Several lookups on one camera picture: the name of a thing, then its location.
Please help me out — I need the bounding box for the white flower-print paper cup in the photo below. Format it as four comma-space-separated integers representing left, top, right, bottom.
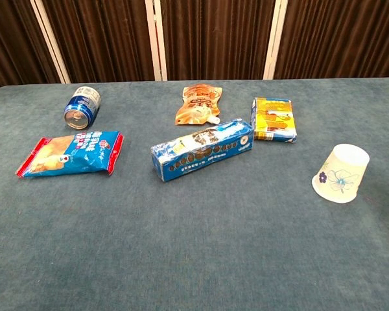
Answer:
311, 143, 371, 205

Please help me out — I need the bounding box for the long blue cookie box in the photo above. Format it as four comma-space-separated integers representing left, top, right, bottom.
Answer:
150, 117, 255, 183

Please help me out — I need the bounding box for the orange spouted drink pouch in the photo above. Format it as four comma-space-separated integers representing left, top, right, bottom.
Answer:
174, 83, 223, 126

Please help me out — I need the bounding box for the yellow and blue carton box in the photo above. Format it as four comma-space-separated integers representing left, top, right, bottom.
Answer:
250, 97, 298, 144

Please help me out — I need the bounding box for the blue table cloth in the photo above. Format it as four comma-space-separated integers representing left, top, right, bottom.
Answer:
0, 76, 389, 311

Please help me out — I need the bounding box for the dark brown curtain panel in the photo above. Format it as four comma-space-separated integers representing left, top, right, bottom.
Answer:
159, 0, 277, 82
41, 0, 156, 84
0, 0, 62, 94
273, 0, 389, 80

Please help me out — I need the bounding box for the blue and white drink can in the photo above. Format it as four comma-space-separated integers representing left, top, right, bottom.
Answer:
63, 85, 102, 130

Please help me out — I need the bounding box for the blue and red snack bag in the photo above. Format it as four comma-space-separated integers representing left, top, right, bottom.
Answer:
15, 130, 125, 179

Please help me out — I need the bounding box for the white partition frame post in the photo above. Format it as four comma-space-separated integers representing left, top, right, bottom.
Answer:
262, 0, 290, 81
144, 0, 169, 82
29, 0, 71, 85

